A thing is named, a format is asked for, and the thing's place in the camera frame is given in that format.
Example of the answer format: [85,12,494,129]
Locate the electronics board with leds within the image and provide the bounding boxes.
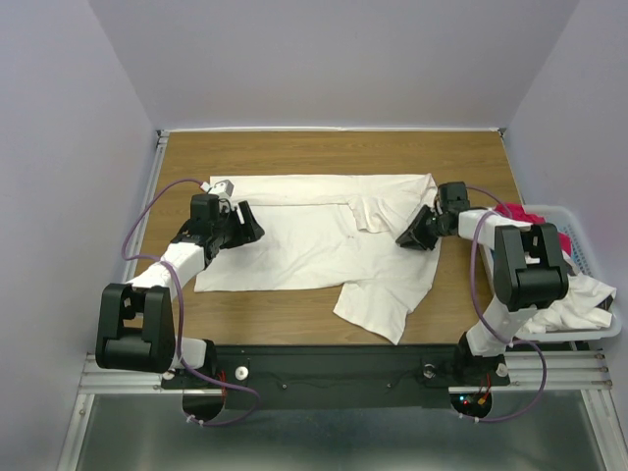
[449,389,493,412]

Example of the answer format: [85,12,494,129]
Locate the red t shirt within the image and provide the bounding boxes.
[495,203,572,256]

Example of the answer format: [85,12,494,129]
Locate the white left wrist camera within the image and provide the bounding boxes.
[207,180,235,199]

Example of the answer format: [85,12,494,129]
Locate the white plastic laundry basket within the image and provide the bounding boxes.
[483,204,623,344]

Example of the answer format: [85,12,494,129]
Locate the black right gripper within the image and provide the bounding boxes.
[394,204,449,250]

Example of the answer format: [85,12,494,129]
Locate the white printed t shirt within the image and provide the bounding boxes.
[519,273,617,334]

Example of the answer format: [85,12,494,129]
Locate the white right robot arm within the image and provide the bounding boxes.
[428,182,569,383]

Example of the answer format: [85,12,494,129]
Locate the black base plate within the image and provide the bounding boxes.
[164,344,509,410]

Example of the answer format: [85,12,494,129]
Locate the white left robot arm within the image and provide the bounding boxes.
[96,193,439,387]

